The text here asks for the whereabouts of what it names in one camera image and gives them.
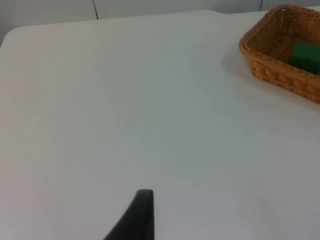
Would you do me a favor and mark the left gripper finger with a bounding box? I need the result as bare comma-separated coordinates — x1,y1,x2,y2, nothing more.
102,189,156,240

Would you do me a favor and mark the green cube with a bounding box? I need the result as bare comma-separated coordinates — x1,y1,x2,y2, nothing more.
287,40,320,75

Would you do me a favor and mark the pale brown wicker basket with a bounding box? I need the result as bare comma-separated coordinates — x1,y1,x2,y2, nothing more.
238,4,320,105

